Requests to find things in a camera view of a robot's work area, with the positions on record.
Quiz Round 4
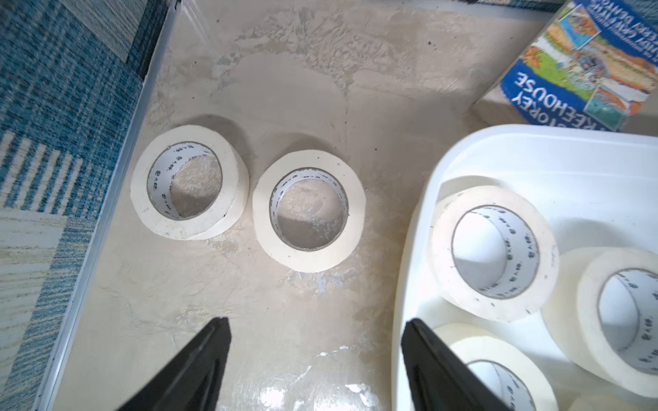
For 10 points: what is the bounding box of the masking tape roll five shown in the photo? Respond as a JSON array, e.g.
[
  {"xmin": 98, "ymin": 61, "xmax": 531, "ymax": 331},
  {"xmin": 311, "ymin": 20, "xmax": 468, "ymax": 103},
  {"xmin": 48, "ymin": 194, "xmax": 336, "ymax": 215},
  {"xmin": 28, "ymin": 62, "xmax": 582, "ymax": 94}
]
[{"xmin": 434, "ymin": 324, "xmax": 559, "ymax": 410}]

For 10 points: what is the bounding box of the masking tape roll seven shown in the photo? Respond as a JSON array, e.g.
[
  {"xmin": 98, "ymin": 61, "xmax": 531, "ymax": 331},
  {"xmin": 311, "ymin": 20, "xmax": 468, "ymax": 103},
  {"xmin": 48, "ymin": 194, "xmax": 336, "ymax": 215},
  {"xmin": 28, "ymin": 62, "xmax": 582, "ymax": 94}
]
[{"xmin": 568, "ymin": 395, "xmax": 637, "ymax": 411}]

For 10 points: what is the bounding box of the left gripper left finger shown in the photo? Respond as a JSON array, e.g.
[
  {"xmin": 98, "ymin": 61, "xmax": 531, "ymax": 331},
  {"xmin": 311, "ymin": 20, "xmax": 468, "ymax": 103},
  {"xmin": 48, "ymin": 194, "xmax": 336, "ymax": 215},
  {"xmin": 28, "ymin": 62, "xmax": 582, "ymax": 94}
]
[{"xmin": 120, "ymin": 317, "xmax": 231, "ymax": 410}]

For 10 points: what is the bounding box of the masking tape roll four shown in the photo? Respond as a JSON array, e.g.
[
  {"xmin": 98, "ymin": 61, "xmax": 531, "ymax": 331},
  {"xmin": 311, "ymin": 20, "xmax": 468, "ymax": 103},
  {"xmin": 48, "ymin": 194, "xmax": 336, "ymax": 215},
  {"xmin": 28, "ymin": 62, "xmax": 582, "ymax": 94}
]
[{"xmin": 541, "ymin": 248, "xmax": 657, "ymax": 398}]

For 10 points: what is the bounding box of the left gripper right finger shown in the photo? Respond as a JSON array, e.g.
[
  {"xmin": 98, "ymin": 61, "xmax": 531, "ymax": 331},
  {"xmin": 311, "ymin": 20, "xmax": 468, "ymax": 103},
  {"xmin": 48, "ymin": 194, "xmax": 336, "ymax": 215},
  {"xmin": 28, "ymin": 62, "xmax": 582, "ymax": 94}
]
[{"xmin": 401, "ymin": 319, "xmax": 507, "ymax": 410}]

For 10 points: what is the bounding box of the masking tape roll six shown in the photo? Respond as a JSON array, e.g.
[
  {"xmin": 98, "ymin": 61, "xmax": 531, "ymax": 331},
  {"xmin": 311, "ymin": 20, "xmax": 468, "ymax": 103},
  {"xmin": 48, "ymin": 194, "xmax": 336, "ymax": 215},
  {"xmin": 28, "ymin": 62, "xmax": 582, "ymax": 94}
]
[{"xmin": 427, "ymin": 186, "xmax": 560, "ymax": 322}]

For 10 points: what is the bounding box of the masking tape roll one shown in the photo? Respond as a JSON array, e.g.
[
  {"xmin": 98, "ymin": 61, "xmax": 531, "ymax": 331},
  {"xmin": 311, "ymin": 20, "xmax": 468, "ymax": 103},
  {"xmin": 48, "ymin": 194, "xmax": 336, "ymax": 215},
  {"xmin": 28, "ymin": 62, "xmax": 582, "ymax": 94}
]
[{"xmin": 130, "ymin": 125, "xmax": 249, "ymax": 241}]

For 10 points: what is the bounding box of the masking tape roll two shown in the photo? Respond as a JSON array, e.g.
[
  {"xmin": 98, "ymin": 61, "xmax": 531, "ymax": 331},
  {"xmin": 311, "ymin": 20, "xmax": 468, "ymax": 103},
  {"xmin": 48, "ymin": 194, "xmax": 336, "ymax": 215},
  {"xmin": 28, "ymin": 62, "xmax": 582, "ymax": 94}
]
[{"xmin": 252, "ymin": 150, "xmax": 367, "ymax": 272}]

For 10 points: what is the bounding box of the white plastic storage box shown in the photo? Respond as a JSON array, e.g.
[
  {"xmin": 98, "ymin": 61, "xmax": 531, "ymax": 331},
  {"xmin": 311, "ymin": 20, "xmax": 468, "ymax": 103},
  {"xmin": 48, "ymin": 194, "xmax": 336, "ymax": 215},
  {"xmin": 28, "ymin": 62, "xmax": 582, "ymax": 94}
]
[{"xmin": 391, "ymin": 125, "xmax": 657, "ymax": 410}]

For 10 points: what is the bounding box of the blue treehouse book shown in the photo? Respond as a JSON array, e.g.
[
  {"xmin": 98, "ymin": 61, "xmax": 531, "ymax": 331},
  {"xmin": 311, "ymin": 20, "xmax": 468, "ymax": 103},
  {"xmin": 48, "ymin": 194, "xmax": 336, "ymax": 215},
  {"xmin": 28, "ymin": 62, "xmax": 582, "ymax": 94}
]
[{"xmin": 473, "ymin": 1, "xmax": 657, "ymax": 132}]

